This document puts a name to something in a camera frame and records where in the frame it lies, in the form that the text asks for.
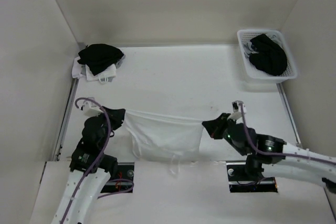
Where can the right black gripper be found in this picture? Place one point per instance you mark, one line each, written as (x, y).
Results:
(214, 126)

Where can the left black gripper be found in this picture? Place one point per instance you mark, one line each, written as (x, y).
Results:
(116, 115)

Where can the white tank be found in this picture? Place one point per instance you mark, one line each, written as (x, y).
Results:
(83, 71)
(164, 138)

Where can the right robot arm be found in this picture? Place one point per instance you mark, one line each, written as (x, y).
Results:
(269, 156)

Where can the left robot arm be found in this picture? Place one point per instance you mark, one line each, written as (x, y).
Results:
(90, 168)

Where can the folded grey tank top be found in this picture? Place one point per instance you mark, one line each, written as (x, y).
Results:
(119, 62)

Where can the folded white tank top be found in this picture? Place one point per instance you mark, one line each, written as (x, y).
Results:
(83, 71)

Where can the folded black tank top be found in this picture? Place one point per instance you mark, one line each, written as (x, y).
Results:
(98, 57)

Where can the grey tank top in basket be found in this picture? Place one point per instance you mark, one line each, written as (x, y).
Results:
(249, 49)

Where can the black tank top in basket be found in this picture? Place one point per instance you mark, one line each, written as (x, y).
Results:
(270, 57)

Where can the white plastic basket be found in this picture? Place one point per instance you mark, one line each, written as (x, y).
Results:
(255, 75)

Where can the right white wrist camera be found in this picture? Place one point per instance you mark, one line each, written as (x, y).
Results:
(238, 110)

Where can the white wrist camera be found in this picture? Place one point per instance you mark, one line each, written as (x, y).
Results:
(238, 110)
(90, 109)

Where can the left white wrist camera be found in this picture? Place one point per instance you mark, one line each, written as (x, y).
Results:
(90, 109)

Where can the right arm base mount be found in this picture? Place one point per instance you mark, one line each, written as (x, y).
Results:
(240, 182)

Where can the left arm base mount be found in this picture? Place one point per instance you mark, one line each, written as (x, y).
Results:
(121, 180)

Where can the left aluminium rail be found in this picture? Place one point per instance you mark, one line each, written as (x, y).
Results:
(64, 122)

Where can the aluminium rail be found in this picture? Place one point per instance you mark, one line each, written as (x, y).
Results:
(289, 113)
(64, 122)

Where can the right aluminium rail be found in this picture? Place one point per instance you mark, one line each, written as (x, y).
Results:
(289, 113)

